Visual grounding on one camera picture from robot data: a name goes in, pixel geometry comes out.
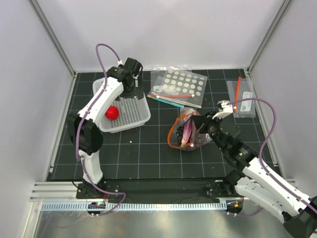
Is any right orange zipper bag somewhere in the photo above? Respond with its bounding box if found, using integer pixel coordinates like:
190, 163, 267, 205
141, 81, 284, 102
226, 76, 256, 119

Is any red yellow apple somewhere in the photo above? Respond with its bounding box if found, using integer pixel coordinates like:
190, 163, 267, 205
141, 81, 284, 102
105, 106, 119, 120

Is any white perforated plastic basket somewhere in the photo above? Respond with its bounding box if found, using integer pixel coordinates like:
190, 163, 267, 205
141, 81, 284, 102
86, 77, 151, 133

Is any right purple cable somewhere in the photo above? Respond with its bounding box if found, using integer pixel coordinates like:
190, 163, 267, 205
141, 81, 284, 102
229, 98, 317, 218

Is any aluminium frame post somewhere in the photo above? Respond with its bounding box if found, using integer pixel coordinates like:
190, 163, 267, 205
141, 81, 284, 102
247, 0, 293, 74
28, 0, 75, 76

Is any perforated metal cable rail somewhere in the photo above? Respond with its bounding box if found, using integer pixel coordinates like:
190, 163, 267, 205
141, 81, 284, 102
41, 200, 227, 212

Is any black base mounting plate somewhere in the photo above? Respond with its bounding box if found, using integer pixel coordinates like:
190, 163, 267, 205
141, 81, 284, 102
76, 177, 253, 204

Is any left aluminium frame post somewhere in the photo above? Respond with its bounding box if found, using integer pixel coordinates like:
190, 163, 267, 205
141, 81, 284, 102
28, 0, 75, 76

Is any orange zipper clear bag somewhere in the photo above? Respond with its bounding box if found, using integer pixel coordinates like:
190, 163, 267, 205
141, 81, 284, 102
167, 108, 211, 151

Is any right aluminium frame post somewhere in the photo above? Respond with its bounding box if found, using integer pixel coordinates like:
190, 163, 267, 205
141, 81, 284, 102
247, 0, 293, 74

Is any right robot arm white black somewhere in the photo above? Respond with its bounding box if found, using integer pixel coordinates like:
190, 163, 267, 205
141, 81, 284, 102
192, 113, 317, 238

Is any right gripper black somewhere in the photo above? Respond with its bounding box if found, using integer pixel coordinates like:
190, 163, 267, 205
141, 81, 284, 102
192, 111, 227, 152

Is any blue zipper clear bag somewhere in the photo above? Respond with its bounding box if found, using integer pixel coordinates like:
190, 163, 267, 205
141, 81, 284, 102
147, 95, 184, 108

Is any polka dot zip bag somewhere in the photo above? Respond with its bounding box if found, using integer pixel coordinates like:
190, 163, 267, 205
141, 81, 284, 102
149, 66, 208, 108

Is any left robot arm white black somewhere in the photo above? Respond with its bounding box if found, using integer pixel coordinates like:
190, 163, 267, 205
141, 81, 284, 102
67, 58, 151, 198

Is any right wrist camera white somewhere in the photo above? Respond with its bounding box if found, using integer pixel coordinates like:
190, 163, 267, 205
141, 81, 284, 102
212, 100, 233, 119

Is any purple eggplant toy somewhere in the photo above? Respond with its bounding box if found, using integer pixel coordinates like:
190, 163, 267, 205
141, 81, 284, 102
181, 118, 193, 146

